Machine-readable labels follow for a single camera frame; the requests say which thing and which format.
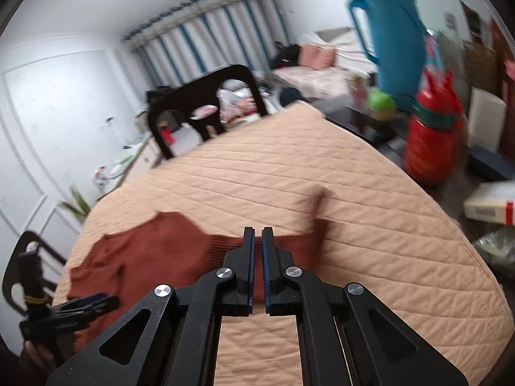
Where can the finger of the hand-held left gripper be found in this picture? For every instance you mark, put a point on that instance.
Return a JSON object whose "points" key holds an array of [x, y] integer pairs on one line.
{"points": [[92, 306]]}

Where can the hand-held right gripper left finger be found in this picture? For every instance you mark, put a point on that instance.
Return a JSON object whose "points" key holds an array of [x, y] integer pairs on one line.
{"points": [[248, 273]]}

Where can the black wooden chair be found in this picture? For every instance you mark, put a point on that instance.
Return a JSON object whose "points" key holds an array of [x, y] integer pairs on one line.
{"points": [[237, 73], [50, 256]]}

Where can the black glossy table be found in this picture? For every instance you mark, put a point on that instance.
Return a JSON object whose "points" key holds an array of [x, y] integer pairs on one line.
{"points": [[362, 126]]}

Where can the dark round stool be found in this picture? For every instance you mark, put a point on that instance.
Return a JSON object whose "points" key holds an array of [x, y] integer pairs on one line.
{"points": [[290, 97]]}

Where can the clear plastic bag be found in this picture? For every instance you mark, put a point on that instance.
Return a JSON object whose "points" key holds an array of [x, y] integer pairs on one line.
{"points": [[497, 249]]}

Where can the white box with red stripe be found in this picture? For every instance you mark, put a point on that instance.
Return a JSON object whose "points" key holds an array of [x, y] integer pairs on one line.
{"points": [[487, 205]]}

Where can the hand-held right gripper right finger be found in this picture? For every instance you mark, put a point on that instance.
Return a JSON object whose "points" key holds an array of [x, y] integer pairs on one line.
{"points": [[266, 277]]}

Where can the white plastic bag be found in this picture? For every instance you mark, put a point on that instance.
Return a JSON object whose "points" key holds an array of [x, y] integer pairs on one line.
{"points": [[116, 169]]}

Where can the dark blue box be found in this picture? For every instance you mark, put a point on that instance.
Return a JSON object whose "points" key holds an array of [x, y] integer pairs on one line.
{"points": [[491, 165]]}

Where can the green potted plant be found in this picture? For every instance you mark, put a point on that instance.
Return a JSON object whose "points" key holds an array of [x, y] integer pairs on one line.
{"points": [[78, 205]]}

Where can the low white cabinet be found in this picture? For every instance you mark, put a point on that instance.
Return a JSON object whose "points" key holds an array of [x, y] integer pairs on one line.
{"points": [[147, 152]]}

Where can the covered sofa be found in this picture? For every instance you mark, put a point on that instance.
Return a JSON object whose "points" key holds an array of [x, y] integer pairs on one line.
{"points": [[322, 78]]}

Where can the rust knit sweater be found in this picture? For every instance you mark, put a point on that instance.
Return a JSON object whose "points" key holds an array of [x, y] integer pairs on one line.
{"points": [[161, 249]]}

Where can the pile of plastic bags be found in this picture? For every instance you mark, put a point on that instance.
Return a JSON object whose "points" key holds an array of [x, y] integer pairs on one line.
{"points": [[241, 102]]}

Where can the red bottle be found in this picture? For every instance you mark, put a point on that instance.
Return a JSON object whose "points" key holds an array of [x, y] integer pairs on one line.
{"points": [[167, 136]]}

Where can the peach quilted blanket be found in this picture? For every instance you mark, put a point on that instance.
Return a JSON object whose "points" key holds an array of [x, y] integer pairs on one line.
{"points": [[322, 169]]}

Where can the black luggage bags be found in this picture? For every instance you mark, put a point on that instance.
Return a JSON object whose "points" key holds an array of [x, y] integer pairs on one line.
{"points": [[161, 95]]}

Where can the pink pillow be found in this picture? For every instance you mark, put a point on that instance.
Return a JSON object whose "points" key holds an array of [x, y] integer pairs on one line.
{"points": [[326, 57], [309, 56]]}

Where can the brown wicker basket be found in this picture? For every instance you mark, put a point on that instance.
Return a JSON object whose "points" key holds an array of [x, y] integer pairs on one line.
{"points": [[481, 68]]}

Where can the blue striped curtain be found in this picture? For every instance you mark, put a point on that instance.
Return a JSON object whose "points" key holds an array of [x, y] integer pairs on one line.
{"points": [[209, 36]]}

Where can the black bag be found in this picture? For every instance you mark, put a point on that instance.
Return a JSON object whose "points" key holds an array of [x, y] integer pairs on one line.
{"points": [[285, 55]]}

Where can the blue thermos jug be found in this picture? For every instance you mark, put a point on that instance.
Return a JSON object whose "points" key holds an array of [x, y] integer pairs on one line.
{"points": [[394, 28]]}

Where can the red thermos jug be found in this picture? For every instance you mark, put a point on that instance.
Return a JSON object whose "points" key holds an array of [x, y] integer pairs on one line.
{"points": [[430, 152]]}

